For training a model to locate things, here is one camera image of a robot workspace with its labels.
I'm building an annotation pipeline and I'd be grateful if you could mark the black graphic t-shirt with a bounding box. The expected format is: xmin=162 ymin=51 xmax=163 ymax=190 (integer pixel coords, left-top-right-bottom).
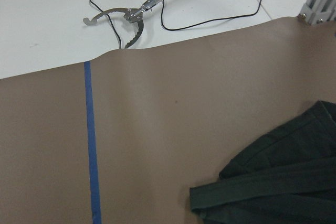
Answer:
xmin=190 ymin=101 xmax=335 ymax=223

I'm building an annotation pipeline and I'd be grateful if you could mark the aluminium frame post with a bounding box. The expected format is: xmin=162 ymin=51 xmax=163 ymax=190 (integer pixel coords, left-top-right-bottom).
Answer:
xmin=300 ymin=0 xmax=335 ymax=25

